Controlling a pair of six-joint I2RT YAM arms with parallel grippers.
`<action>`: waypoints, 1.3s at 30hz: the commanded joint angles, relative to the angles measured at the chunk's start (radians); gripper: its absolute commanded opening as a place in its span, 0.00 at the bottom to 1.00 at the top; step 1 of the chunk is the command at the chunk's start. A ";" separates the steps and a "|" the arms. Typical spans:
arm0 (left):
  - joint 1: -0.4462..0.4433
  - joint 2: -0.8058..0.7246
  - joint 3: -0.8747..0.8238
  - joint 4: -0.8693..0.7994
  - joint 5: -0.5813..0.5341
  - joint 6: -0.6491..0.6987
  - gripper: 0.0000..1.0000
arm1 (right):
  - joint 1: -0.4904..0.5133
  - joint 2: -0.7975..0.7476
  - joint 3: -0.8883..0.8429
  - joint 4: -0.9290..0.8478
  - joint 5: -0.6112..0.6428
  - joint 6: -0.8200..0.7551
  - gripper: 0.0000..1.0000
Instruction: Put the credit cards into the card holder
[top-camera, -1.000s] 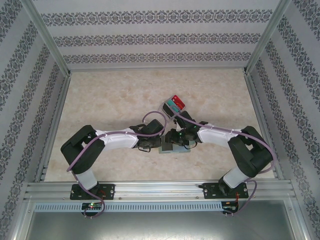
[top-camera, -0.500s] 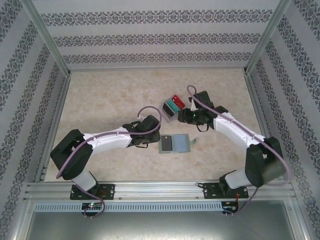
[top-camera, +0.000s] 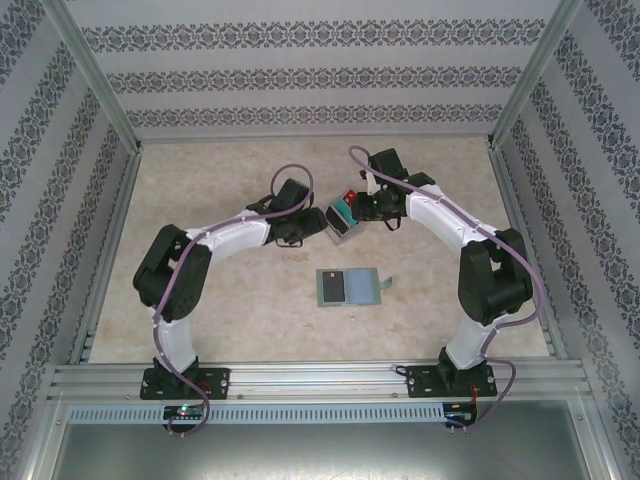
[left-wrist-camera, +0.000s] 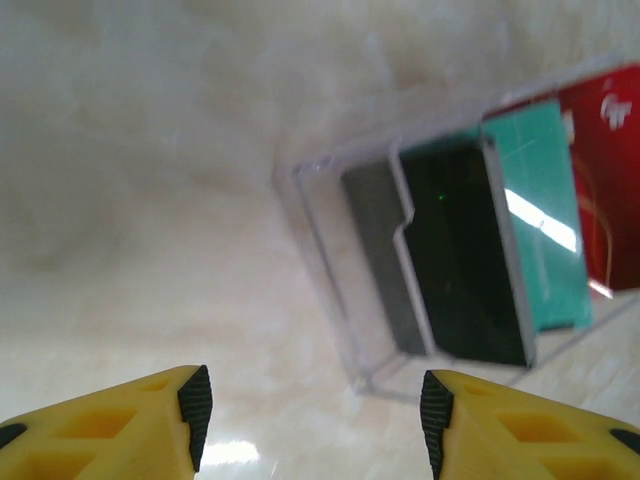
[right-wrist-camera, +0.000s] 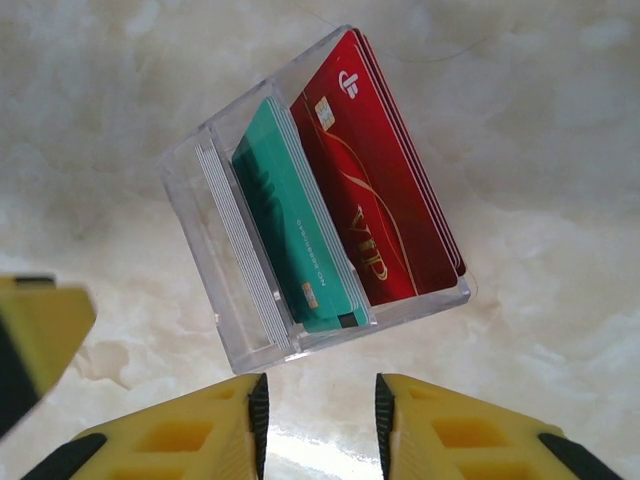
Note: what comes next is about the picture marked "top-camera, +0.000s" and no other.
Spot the black VIP credit card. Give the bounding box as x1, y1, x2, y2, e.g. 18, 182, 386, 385
321, 270, 347, 304
325, 205, 352, 242

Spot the teal credit card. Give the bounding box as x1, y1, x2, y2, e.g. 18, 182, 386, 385
333, 196, 359, 227

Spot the green card holder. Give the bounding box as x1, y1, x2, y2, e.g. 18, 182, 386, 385
315, 267, 394, 308

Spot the small left circuit board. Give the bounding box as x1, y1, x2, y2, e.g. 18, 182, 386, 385
163, 405, 207, 421

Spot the grey metal panel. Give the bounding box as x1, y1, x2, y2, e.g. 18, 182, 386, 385
49, 422, 604, 480

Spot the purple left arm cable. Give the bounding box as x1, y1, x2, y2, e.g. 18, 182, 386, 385
152, 164, 316, 440

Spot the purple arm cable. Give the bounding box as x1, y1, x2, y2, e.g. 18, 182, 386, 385
152, 164, 316, 440
348, 144, 546, 436

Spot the aluminium table side rail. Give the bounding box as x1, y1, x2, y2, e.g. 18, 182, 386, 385
487, 145, 569, 360

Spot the aluminium mounting rail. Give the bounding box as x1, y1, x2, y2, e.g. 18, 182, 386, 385
47, 363, 586, 402

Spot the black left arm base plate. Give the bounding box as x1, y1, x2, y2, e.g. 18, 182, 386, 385
141, 367, 232, 401

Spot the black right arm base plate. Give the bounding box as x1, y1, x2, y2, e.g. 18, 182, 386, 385
405, 364, 497, 400

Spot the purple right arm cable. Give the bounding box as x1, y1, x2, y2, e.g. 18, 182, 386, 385
348, 144, 546, 436

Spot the grey slotted cable duct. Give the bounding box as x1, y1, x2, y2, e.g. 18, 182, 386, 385
67, 403, 446, 424

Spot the aluminium frame post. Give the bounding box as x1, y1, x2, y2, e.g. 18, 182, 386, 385
45, 0, 144, 152
487, 0, 585, 150

